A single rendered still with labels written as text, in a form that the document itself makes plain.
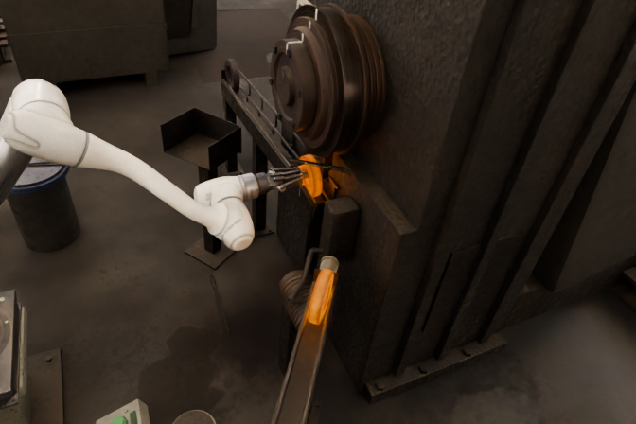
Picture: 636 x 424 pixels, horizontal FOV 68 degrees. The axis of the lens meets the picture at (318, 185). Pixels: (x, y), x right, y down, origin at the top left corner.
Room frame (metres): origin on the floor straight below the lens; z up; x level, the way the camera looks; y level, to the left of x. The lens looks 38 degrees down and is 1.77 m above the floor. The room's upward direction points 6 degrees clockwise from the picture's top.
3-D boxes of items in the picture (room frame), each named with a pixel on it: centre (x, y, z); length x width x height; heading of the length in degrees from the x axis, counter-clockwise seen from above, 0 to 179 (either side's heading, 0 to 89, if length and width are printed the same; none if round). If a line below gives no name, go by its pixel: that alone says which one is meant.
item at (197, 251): (1.67, 0.51, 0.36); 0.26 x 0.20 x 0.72; 62
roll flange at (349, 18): (1.41, -0.04, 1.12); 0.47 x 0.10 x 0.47; 27
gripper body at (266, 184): (1.30, 0.17, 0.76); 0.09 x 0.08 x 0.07; 118
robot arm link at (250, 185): (1.27, 0.24, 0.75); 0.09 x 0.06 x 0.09; 28
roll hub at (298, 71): (1.33, 0.12, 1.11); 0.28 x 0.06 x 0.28; 27
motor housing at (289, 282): (1.02, 0.00, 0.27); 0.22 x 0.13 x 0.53; 27
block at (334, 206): (1.17, -0.09, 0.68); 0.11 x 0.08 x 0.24; 117
